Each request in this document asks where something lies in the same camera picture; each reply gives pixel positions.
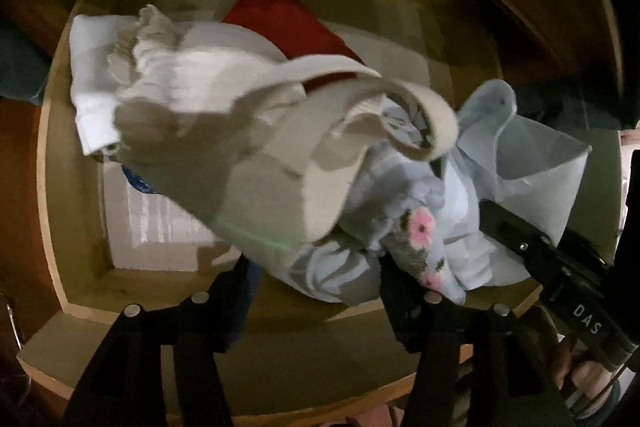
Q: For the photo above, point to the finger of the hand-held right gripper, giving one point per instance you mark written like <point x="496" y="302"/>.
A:
<point x="510" y="232"/>

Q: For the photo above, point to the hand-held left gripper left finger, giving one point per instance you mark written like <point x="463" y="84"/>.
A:
<point x="235" y="302"/>

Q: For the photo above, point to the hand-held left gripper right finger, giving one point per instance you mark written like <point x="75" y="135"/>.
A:
<point x="405" y="312"/>

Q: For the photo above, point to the pale blue cloth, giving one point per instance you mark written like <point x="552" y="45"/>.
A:
<point x="540" y="177"/>

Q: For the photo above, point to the wooden drawer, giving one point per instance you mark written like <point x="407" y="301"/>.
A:
<point x="310" y="332"/>

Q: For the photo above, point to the grey floral sock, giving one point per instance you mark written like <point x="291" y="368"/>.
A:
<point x="420" y="232"/>

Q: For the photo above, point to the dark blue patterned cloth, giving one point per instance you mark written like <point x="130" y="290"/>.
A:
<point x="135" y="182"/>

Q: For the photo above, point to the beige underwear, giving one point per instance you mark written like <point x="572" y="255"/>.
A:
<point x="225" y="132"/>

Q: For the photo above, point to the white cloth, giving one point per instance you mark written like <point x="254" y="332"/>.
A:
<point x="90" y="72"/>

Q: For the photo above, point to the person's right hand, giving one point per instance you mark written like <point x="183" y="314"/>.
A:
<point x="580" y="372"/>

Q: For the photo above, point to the red cloth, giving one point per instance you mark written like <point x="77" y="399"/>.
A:
<point x="285" y="27"/>

